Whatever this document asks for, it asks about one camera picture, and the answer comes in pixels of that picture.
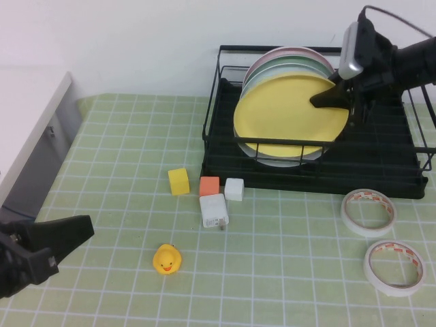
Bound white USB charger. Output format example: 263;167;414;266
199;193;230;232

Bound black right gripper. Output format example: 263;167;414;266
309;47;406;129

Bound black wire dish rack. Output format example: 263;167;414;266
201;46;436;180

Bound green plate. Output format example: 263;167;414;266
243;54;337;86

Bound black drip tray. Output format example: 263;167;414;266
200;78;429;200

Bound pale cyan plate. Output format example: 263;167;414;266
240;63;337;99

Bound yellow plate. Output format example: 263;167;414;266
233;71;351;158

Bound yellow rubber duck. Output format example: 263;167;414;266
152;243;181;275

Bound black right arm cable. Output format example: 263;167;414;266
361;4;436;38

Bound green checkered tablecloth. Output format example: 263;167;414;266
0;93;436;327

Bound orange cube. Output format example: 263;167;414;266
199;176;221;198

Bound white double-sided tape roll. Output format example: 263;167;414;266
340;189;398;238
363;239;426;297

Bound yellow block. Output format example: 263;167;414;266
167;167;191;196

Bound pink plate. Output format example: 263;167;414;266
242;46;337;82

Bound white cube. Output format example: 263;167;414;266
223;178;245;202

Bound grey plate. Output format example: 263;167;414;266
236;141;330;168

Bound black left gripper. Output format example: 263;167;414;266
0;215;95;300

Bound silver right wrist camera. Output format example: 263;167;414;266
339;20;366;80

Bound white side cabinet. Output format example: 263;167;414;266
0;66;84;224

